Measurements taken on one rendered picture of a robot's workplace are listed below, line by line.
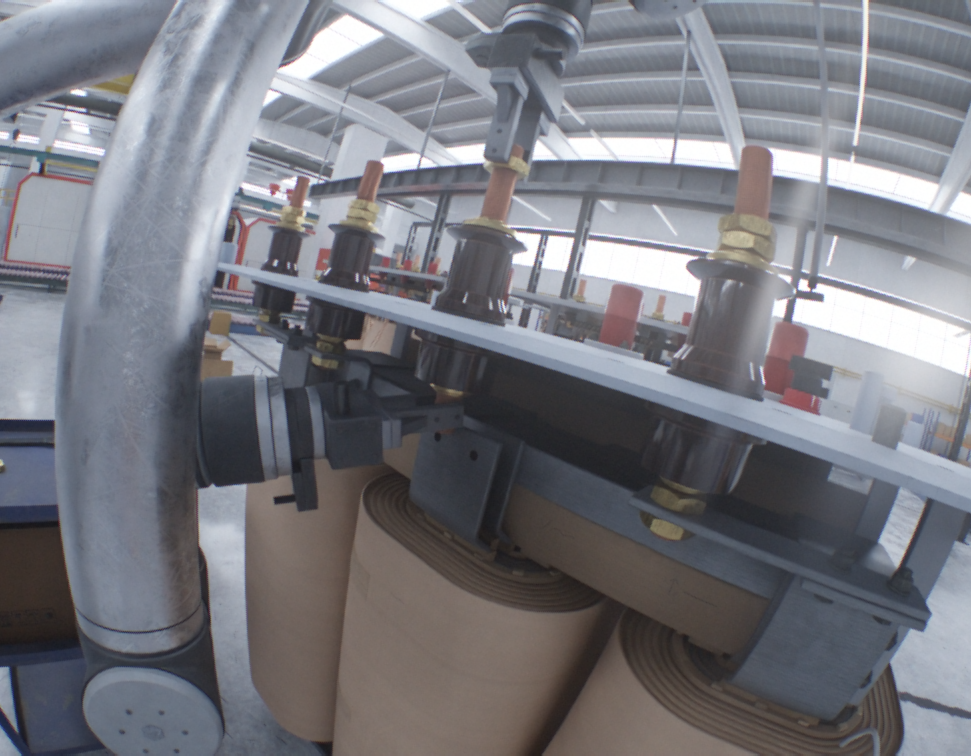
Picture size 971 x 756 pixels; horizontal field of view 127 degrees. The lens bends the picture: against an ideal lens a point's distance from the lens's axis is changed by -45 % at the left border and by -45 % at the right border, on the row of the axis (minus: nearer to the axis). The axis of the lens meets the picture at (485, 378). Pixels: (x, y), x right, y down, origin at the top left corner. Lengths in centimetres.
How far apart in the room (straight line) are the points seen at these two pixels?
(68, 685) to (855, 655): 172
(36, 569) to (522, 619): 95
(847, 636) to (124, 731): 55
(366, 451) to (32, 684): 147
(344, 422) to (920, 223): 921
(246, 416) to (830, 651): 55
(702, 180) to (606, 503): 896
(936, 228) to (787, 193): 306
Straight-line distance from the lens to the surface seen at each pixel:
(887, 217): 911
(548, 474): 51
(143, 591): 30
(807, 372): 69
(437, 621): 56
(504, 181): 49
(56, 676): 167
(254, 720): 164
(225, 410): 41
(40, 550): 106
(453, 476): 52
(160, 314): 26
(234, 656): 182
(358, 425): 40
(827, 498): 76
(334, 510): 80
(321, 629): 99
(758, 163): 39
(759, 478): 75
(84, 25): 64
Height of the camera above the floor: 137
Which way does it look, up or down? 8 degrees down
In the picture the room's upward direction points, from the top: 14 degrees clockwise
